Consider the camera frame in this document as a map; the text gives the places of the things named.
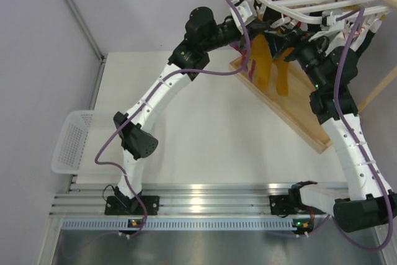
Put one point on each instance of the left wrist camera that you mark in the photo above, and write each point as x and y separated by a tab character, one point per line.
243	9

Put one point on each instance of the aluminium mounting rail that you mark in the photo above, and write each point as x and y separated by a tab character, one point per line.
191	207

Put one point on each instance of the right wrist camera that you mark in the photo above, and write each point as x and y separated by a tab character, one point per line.
332	20

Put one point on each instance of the white plastic basket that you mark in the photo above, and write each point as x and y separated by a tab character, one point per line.
82	135

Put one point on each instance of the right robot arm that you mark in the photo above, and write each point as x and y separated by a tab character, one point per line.
370	200

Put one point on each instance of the mustard sock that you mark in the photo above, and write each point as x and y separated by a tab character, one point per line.
282	72
260	53

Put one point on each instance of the purple striped sock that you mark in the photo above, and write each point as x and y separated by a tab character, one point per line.
245	54

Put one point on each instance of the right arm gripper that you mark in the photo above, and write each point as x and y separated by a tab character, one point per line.
298	39

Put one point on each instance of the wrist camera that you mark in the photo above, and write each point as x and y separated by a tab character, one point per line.
243	9
332	20

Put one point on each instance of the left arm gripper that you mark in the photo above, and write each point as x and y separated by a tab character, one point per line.
254	27

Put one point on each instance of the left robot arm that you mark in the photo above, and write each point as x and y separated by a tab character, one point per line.
190	58

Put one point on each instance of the wooden tray base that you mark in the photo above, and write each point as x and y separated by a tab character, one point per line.
295	109

